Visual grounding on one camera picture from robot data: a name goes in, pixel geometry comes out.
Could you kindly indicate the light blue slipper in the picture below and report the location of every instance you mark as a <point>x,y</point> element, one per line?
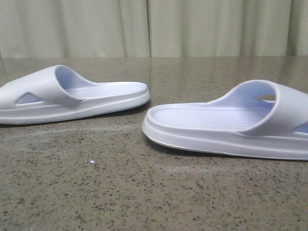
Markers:
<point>257,118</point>
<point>58,93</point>

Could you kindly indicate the beige background curtain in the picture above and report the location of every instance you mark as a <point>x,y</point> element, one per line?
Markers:
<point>152,28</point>

